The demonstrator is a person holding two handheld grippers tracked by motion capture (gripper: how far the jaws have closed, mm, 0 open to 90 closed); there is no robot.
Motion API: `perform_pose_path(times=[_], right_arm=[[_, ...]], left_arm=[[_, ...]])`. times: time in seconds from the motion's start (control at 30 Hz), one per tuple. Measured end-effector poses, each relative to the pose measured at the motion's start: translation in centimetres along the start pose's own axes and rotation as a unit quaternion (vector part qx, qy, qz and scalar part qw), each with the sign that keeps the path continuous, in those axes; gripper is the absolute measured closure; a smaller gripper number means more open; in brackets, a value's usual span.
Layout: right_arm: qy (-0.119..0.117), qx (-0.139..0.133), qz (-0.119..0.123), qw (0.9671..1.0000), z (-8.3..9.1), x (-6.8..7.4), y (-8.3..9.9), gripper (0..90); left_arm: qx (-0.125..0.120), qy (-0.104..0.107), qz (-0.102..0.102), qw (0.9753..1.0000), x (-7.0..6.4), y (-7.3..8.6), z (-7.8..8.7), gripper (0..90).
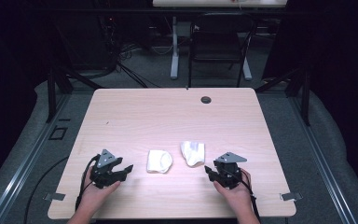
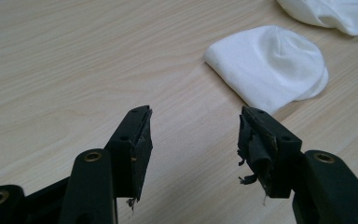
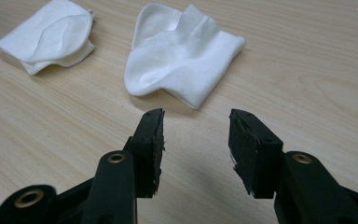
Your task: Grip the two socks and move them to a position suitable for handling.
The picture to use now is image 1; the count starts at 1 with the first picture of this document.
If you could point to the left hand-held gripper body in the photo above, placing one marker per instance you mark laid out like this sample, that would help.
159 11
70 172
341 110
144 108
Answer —
104 174

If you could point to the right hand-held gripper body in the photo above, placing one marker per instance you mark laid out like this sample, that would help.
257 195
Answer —
228 171

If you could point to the white sock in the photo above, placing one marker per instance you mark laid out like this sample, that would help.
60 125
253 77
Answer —
158 161
193 153

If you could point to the person's left hand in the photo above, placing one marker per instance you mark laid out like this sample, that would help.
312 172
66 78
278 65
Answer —
93 197

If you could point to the person's right hand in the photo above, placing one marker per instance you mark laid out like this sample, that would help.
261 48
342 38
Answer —
237 196

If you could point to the black chair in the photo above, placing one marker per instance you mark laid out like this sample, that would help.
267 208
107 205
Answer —
217 40

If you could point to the grey metal table bracket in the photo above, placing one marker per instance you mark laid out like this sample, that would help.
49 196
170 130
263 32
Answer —
291 196
54 196

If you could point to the aluminium floor rail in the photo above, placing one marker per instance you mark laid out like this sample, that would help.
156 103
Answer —
323 161
18 177

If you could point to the black metal frame strut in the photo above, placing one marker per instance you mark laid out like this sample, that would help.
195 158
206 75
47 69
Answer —
51 93
305 96

